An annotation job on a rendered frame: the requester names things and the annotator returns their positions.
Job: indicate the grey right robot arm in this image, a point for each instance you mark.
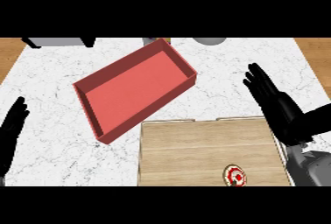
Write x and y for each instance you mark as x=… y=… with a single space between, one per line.
x=311 y=167

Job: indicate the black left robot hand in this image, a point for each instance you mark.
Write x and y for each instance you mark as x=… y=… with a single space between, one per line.
x=12 y=128

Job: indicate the grey appliance with black feet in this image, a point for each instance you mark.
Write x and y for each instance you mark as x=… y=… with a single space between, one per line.
x=58 y=42

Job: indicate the pale wooden tray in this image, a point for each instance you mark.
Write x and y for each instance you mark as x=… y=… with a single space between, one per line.
x=212 y=153

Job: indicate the red open box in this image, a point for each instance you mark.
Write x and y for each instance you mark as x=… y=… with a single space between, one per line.
x=133 y=87

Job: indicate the red and white cupcake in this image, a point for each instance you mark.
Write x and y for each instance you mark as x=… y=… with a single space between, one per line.
x=235 y=175

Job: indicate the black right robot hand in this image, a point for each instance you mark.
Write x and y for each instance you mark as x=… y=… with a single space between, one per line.
x=280 y=110

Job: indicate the grey round object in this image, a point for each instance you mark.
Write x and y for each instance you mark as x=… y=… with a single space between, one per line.
x=209 y=40

